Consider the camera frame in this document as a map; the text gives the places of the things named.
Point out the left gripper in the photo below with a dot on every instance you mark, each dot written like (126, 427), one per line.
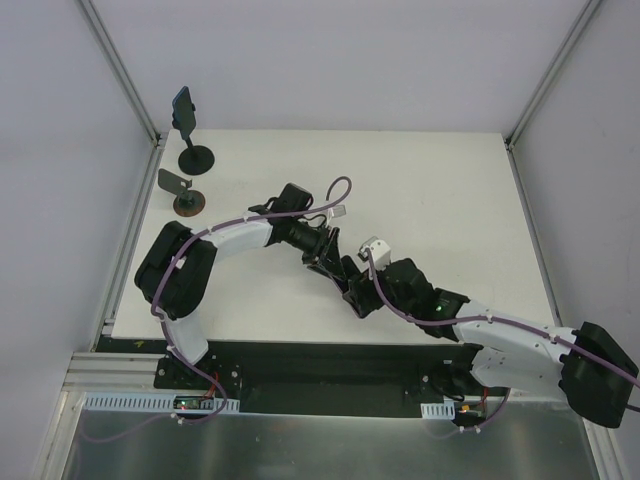
(329, 245)

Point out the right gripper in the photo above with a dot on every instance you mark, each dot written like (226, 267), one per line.
(370, 288)

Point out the brown-base phone stand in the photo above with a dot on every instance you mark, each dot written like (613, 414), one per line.
(187, 202)

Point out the black round-base phone stand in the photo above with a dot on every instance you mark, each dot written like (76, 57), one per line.
(195, 159)

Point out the blue smartphone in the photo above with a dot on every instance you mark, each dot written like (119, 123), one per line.
(183, 112)

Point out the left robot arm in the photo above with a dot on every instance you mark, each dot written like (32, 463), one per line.
(174, 274)

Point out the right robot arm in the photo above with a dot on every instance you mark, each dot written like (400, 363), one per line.
(583, 367)

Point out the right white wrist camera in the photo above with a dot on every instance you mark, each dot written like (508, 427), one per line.
(377, 251)

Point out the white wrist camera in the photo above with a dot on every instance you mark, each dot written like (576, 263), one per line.
(377, 251)
(333, 213)

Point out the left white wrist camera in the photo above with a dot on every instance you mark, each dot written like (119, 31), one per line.
(333, 213)

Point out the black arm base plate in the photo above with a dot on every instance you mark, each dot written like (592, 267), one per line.
(326, 379)

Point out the right white cable duct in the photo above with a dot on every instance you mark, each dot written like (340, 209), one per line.
(445, 410)

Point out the white cable duct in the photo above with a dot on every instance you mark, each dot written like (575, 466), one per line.
(159, 403)
(445, 410)

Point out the left white cable duct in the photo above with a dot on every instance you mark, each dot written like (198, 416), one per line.
(159, 403)

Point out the left aluminium frame post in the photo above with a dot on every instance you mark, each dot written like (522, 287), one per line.
(108, 48)

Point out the aluminium frame post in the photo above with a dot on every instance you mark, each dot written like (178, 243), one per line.
(108, 48)
(553, 71)

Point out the right aluminium frame post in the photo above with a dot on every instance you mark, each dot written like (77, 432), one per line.
(553, 71)

